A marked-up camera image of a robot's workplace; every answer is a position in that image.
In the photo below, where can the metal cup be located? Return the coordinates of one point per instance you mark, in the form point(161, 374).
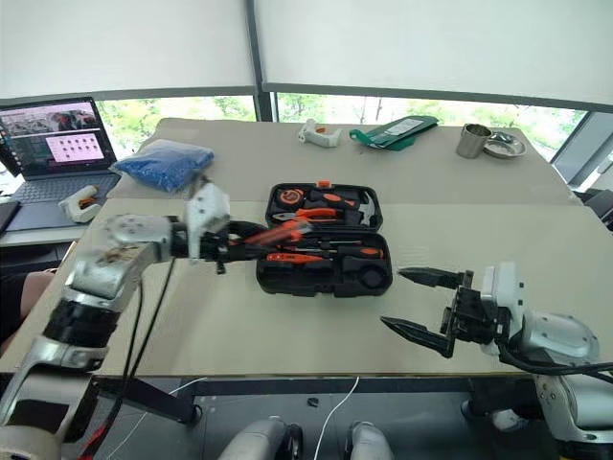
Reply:
point(471, 144)

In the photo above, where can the silver robot right leg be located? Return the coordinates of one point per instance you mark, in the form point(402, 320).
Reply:
point(369, 443)

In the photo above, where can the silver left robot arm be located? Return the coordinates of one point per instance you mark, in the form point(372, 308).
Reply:
point(120, 249)

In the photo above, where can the blue bead bag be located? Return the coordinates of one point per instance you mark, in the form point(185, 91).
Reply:
point(163, 163)

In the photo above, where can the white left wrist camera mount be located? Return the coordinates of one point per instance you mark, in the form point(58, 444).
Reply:
point(207, 206)

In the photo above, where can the black table leg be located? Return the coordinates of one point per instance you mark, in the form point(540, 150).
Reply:
point(158, 400)

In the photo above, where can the black boxy object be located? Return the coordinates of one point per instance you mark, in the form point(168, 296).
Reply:
point(596, 208)

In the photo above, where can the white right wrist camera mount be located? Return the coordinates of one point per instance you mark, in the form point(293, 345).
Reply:
point(503, 287)

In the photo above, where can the hammer with orange grip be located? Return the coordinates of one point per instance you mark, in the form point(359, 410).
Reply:
point(335, 197)

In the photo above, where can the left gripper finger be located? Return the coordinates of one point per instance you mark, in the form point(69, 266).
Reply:
point(251, 229)
point(244, 254)

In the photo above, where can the orange black tape measure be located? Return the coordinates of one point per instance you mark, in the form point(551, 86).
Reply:
point(289, 197)

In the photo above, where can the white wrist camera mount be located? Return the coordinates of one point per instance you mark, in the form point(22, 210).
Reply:
point(503, 287)
point(207, 206)

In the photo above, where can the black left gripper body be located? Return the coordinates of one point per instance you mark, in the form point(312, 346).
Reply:
point(218, 249)

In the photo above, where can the grey window frame post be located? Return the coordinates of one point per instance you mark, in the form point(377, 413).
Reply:
point(261, 57)

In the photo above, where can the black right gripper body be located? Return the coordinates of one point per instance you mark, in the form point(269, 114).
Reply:
point(471, 318)

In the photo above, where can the open laptop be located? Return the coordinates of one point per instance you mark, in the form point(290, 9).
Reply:
point(52, 144)

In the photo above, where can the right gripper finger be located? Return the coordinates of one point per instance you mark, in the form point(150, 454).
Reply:
point(421, 338)
point(436, 278)

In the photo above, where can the orange utility knife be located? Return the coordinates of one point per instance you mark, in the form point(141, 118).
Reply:
point(297, 258)

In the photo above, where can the green flat packets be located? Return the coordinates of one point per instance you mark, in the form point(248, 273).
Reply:
point(392, 134)

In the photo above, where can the small black floor object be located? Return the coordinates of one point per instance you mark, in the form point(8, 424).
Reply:
point(313, 401)

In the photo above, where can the metal dish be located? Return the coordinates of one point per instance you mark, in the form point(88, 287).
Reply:
point(505, 145)

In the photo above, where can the black tool case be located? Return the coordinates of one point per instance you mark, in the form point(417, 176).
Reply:
point(306, 280)

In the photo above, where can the white roller blind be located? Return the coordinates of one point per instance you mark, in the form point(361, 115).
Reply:
point(124, 43)
point(431, 43)

